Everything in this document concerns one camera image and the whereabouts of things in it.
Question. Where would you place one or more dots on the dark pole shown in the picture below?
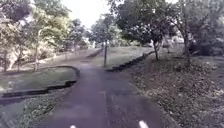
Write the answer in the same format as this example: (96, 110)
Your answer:
(105, 55)

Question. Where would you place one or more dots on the grass slope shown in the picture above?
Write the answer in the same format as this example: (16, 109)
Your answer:
(123, 55)

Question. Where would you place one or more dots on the dark drain channel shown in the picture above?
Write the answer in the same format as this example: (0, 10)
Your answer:
(50, 89)
(128, 63)

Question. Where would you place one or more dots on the dark asphalt path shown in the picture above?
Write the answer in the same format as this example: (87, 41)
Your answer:
(96, 100)

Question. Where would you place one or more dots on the wood of trees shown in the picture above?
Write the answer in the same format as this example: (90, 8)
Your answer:
(146, 20)

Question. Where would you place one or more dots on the leaf-covered slope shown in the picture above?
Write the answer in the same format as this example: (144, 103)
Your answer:
(186, 90)

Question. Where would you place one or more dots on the grass patch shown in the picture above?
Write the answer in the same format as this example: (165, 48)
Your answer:
(33, 79)

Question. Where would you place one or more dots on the grass strip with leaves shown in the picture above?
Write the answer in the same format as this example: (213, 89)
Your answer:
(30, 111)

